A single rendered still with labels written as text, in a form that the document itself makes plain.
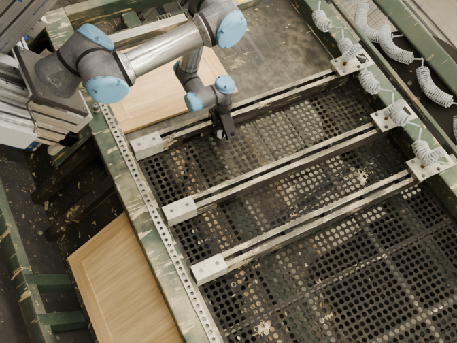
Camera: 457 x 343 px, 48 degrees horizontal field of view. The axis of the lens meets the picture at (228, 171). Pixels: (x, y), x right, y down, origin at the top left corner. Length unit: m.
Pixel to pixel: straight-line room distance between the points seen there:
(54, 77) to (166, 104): 0.73
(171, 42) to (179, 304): 0.91
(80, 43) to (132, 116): 0.70
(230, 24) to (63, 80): 0.56
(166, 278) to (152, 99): 0.85
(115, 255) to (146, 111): 0.66
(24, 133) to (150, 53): 0.45
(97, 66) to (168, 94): 0.81
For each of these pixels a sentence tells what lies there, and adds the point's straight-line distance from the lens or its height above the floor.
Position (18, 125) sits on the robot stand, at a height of 0.95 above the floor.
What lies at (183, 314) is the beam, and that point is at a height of 0.84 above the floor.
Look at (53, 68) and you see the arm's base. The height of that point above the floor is 1.09.
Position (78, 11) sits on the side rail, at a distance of 2.73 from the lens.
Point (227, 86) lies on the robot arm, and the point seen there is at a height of 1.41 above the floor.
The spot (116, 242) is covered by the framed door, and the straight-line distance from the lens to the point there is 2.41.
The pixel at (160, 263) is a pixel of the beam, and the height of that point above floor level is 0.84.
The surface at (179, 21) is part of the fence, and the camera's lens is 2.66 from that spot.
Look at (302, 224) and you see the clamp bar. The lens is 2.09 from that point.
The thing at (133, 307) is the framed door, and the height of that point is 0.49.
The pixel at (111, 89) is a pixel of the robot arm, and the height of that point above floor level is 1.22.
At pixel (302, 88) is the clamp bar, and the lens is 2.41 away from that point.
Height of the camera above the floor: 1.81
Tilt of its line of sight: 18 degrees down
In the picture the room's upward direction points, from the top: 52 degrees clockwise
